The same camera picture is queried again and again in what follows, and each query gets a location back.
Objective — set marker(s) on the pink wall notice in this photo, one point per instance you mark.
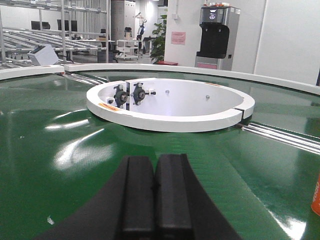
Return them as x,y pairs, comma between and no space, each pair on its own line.
178,38

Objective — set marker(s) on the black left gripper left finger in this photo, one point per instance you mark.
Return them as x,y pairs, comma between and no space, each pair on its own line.
123,209

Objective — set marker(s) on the white round conveyor rim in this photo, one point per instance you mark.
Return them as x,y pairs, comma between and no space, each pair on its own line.
54,69

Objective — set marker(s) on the black silver water dispenser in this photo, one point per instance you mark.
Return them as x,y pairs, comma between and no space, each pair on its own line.
219,27

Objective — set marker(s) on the green indoor plant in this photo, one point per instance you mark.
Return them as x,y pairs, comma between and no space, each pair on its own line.
158,44

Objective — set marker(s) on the green conveyor belt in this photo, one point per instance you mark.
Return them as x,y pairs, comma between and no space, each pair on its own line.
55,155

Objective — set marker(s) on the black bearing mount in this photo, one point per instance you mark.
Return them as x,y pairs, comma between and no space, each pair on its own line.
139,93
121,96

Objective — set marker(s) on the black bearing mount left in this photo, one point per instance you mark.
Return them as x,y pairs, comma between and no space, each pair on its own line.
121,96

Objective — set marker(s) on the grey device box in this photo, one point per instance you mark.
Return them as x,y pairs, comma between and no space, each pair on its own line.
43,55

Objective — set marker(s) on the orange capacitor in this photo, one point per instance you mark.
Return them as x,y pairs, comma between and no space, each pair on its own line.
315,205

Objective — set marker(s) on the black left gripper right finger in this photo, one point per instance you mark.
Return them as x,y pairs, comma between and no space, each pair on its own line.
183,209

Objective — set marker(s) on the black bearing mount right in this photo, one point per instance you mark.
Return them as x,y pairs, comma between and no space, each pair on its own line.
139,93

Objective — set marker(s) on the steel roller rack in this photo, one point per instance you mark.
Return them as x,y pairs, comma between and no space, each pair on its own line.
77,30

